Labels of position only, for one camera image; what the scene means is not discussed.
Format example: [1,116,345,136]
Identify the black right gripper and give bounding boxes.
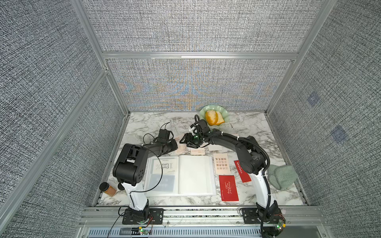
[177,132,203,148]

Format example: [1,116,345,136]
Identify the white photo album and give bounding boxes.
[144,155,216,197]

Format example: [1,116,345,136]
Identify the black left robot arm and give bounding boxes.
[113,139,178,211]

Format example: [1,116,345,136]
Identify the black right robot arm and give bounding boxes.
[180,130,278,217]

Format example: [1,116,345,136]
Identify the pink card gold character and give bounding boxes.
[190,148,205,156]

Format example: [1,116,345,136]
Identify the large orange bread roll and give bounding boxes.
[205,110,217,126]

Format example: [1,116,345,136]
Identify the light green wavy bowl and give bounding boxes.
[199,105,230,126]

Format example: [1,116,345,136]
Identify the small bread slice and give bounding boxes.
[215,111,225,126]

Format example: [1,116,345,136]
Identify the pink card four text rows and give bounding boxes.
[213,153,231,176]

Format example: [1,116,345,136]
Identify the large red card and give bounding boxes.
[219,175,239,202]

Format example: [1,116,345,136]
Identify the small red card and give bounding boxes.
[234,160,252,183]

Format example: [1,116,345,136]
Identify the brown cup black lid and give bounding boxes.
[99,182,117,197]

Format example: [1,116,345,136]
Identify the green knitted cloth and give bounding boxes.
[267,165,298,191]

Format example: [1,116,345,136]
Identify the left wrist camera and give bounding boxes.
[156,129,171,143]

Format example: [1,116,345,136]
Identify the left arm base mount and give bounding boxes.
[122,208,165,226]

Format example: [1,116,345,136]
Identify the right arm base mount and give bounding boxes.
[239,207,286,224]

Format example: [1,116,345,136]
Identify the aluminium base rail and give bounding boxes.
[74,206,334,238]

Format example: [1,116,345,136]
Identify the aluminium enclosure frame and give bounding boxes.
[1,1,337,233]

